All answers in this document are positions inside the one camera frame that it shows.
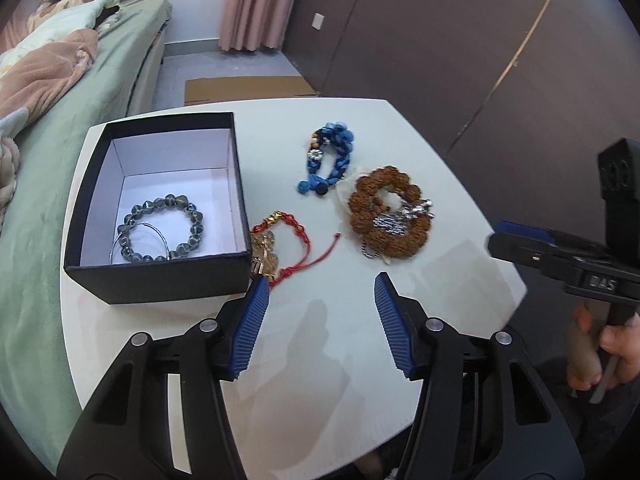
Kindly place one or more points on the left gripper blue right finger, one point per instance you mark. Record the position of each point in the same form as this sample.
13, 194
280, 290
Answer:
387, 302

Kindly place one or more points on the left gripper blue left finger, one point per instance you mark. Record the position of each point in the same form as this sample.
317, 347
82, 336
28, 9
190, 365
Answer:
246, 325

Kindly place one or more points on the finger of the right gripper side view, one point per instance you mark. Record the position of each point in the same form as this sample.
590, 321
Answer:
548, 236

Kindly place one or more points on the black square jewelry box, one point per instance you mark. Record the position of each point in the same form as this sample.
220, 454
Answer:
181, 173

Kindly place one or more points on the person's right hand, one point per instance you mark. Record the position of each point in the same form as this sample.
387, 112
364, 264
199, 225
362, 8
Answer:
619, 340

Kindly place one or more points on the thin silver bangle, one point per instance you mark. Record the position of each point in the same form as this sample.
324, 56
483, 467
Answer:
144, 243

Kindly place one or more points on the green bed sheet mattress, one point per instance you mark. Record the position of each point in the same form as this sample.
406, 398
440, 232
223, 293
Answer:
36, 389

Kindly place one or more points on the flattened cardboard sheet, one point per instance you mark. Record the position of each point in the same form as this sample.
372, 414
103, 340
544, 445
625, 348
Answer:
227, 89

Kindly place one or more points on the pink fleece blanket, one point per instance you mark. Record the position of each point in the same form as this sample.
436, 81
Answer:
32, 86

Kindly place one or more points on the pink curtain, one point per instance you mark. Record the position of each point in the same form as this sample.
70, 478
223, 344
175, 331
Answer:
251, 25

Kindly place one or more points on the light green pillow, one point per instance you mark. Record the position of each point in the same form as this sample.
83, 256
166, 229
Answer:
59, 26

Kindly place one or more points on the white wall switch plate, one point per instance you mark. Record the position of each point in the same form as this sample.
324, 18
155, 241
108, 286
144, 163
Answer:
317, 21

